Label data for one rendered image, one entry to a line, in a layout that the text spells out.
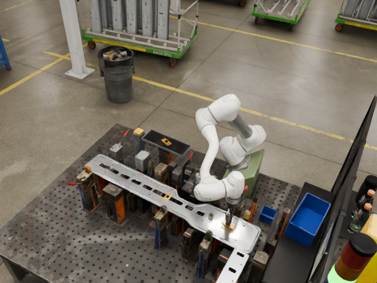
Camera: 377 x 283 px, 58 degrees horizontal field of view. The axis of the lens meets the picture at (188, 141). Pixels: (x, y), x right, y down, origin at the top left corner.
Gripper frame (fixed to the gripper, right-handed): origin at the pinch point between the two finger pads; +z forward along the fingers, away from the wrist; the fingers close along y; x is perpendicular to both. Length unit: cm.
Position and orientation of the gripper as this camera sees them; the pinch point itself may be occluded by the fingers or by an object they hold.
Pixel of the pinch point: (228, 220)
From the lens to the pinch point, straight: 225.0
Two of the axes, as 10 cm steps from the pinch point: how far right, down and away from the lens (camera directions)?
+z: -0.4, 7.7, 6.4
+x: 8.6, 3.5, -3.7
